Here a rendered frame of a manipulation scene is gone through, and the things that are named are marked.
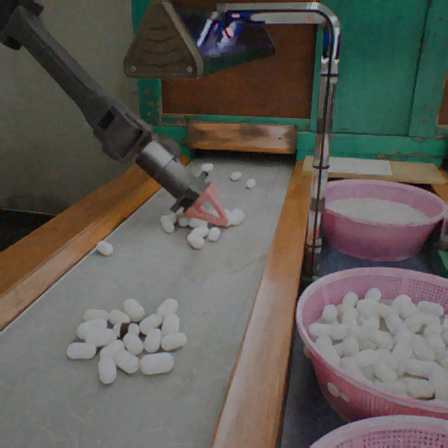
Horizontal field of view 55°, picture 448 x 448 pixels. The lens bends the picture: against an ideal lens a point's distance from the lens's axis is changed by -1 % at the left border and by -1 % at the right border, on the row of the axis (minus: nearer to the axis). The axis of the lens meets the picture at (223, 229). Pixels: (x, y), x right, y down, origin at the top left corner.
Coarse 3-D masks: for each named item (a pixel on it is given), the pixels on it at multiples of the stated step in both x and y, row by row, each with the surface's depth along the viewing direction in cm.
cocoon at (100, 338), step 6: (96, 330) 52; (102, 330) 51; (108, 330) 52; (90, 336) 51; (96, 336) 51; (102, 336) 51; (108, 336) 51; (114, 336) 51; (90, 342) 51; (96, 342) 51; (102, 342) 51; (108, 342) 51
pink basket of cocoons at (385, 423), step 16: (384, 416) 39; (400, 416) 39; (416, 416) 39; (336, 432) 37; (352, 432) 38; (368, 432) 38; (384, 432) 38; (400, 432) 39; (416, 432) 39; (432, 432) 38
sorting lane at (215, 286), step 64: (256, 192) 103; (128, 256) 73; (192, 256) 73; (256, 256) 73; (64, 320) 57; (192, 320) 57; (0, 384) 46; (64, 384) 46; (128, 384) 46; (192, 384) 46
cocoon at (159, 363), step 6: (156, 354) 48; (162, 354) 48; (168, 354) 48; (144, 360) 47; (150, 360) 47; (156, 360) 47; (162, 360) 47; (168, 360) 47; (144, 366) 47; (150, 366) 47; (156, 366) 47; (162, 366) 47; (168, 366) 47; (144, 372) 47; (150, 372) 47; (156, 372) 47; (162, 372) 47
